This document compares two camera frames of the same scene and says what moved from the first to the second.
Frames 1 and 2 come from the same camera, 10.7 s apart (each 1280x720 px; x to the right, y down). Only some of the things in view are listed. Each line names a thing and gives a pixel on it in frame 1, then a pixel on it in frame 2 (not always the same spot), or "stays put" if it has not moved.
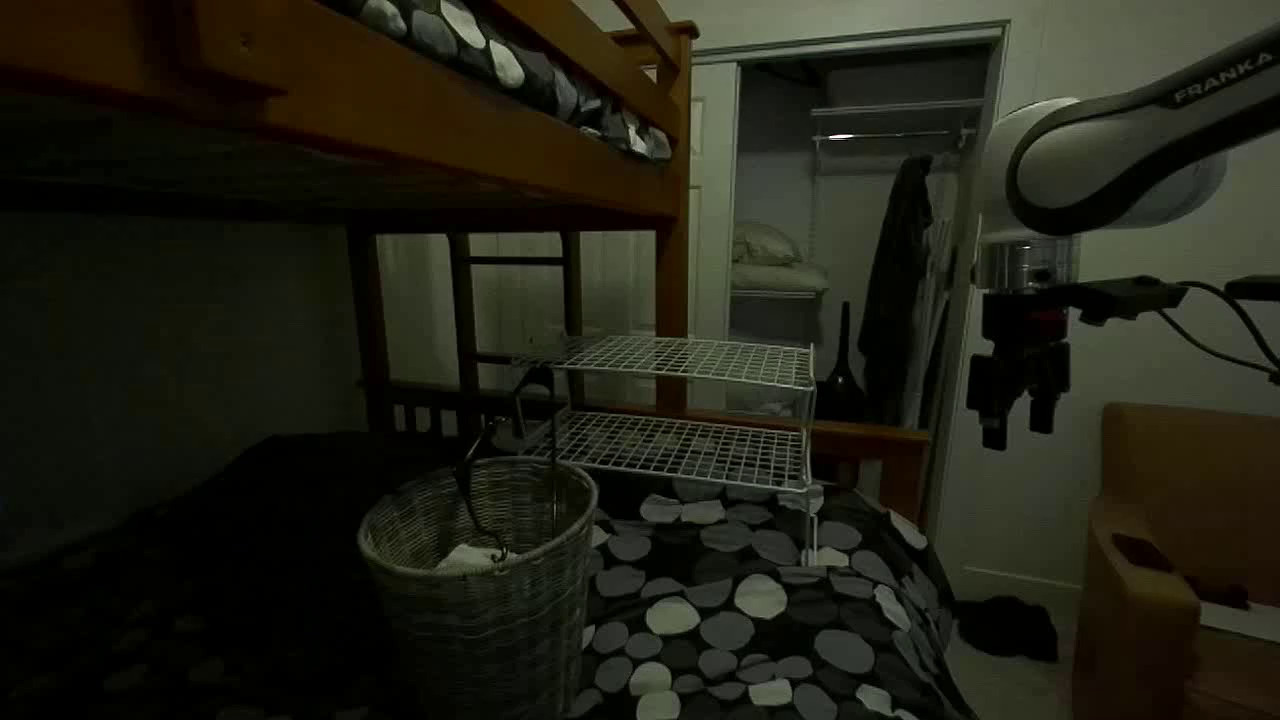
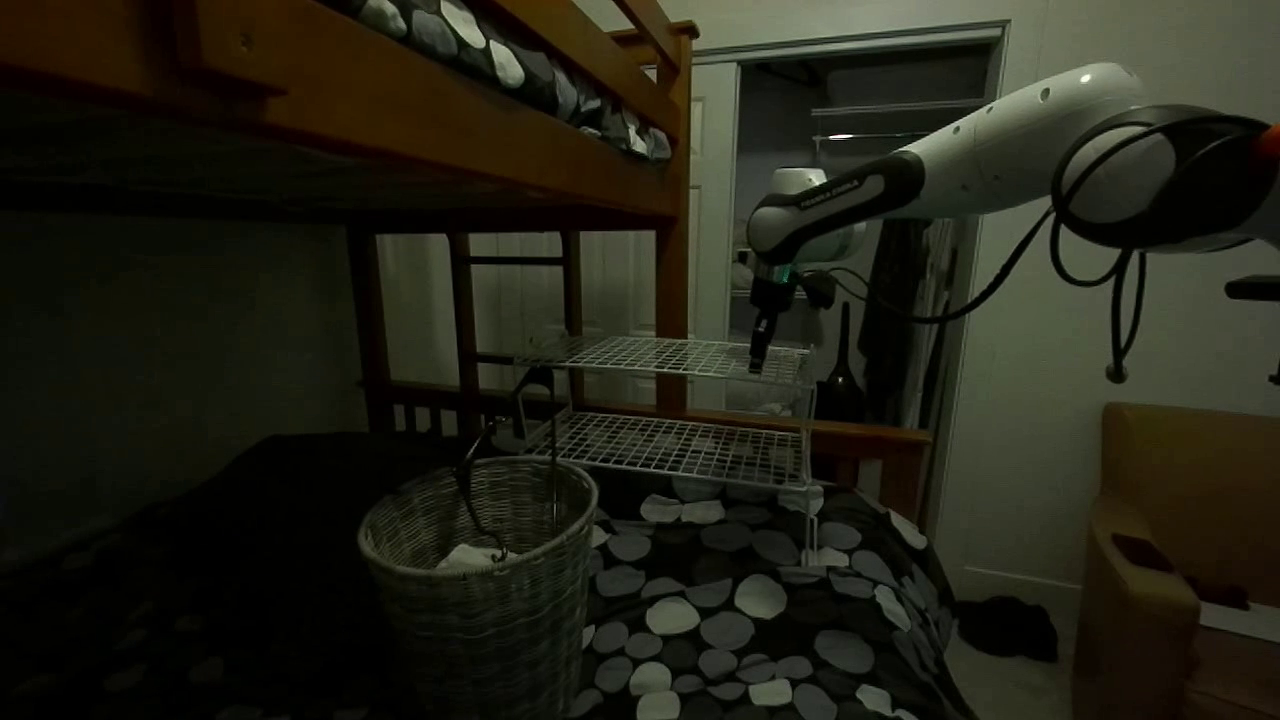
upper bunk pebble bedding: (485, 37) stays put
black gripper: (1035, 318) -> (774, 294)
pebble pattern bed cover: (232, 589) stays put
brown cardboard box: (1185, 506) stays put
